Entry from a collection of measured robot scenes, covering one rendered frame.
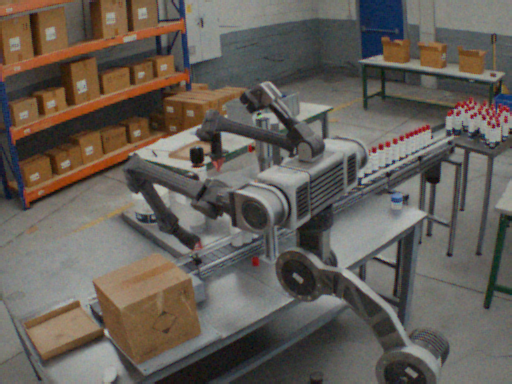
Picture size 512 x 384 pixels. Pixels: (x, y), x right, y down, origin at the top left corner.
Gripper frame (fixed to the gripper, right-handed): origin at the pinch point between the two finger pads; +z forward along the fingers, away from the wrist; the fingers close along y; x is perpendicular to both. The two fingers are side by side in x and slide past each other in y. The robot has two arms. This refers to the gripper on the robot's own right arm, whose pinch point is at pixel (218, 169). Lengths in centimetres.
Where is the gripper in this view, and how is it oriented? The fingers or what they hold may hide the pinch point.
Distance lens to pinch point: 253.9
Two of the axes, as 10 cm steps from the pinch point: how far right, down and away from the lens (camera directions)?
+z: 0.6, 9.1, 4.2
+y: -7.3, 3.2, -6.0
